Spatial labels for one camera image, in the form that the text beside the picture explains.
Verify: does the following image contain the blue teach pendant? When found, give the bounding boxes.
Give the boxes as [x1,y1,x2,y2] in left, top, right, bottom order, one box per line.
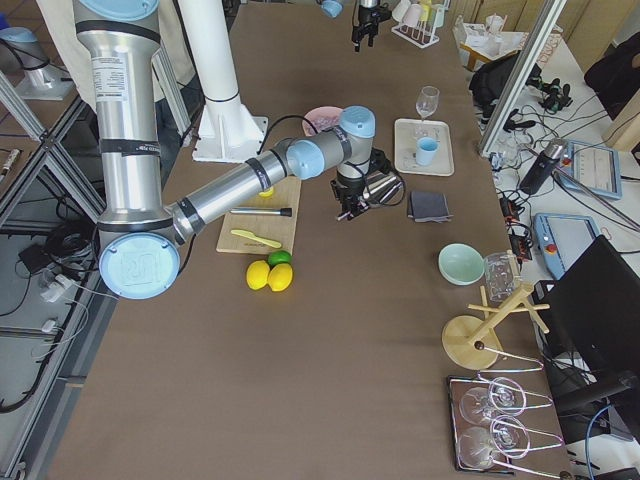
[560,140,622,200]
[533,213,599,279]

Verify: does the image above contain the cream serving tray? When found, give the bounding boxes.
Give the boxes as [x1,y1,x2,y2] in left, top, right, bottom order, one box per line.
[394,119,454,176]

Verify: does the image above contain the clear ice cubes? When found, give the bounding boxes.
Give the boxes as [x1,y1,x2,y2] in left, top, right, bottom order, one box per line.
[311,115,339,132]

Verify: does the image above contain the glass jar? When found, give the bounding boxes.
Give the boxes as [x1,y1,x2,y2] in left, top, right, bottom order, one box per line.
[484,250,520,302]

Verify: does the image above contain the half lemon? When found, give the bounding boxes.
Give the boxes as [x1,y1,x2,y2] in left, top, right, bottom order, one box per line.
[259,186,275,198]

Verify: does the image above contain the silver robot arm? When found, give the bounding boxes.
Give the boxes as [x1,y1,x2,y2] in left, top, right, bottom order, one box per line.
[317,0,392,52]
[73,1,384,299]

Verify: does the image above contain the mint green bowl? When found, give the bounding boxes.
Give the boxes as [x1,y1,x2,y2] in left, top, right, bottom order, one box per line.
[438,243,484,286]

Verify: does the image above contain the clear wine glass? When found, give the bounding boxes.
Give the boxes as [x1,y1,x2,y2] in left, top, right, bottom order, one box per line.
[414,86,440,139]

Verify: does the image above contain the seated person dark clothes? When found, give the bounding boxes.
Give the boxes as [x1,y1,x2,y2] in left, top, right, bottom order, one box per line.
[584,33,639,119]

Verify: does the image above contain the yellow lemon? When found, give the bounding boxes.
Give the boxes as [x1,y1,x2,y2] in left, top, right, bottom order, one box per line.
[267,263,293,292]
[245,260,271,290]

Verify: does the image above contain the black monitor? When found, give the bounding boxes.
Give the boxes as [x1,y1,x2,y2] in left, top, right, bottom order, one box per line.
[541,236,639,375]

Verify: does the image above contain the upside-down wine glass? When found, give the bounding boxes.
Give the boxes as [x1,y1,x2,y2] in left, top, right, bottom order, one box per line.
[457,415,531,471]
[459,377,526,426]

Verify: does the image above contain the yellow plastic knife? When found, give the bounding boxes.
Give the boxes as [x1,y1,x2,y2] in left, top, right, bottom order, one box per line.
[230,229,282,249]

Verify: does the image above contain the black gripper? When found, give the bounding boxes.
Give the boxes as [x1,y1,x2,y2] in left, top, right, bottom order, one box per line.
[330,148,391,221]
[352,3,391,52]

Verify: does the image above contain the black bag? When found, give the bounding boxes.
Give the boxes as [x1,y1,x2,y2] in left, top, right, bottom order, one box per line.
[469,53,520,107]

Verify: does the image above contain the green lime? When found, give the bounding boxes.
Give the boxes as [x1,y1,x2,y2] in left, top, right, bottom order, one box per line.
[267,250,292,267]

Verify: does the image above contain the black bottle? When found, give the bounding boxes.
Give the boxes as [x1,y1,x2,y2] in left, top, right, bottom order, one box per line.
[519,138,567,195]

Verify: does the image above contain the blue cup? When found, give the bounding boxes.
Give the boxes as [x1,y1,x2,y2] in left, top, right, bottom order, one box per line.
[415,137,439,166]

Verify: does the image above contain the wooden cup tree stand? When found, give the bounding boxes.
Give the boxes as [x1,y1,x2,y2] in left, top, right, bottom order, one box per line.
[442,283,550,371]

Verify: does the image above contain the steel ice scoop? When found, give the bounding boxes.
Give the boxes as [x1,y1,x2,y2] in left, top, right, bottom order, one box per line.
[363,173,403,206]

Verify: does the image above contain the pink bowl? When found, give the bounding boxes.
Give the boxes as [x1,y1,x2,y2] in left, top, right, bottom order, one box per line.
[302,106,343,136]

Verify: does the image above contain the white cup rack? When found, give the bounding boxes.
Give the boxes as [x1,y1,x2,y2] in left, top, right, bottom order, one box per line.
[391,0,449,49]

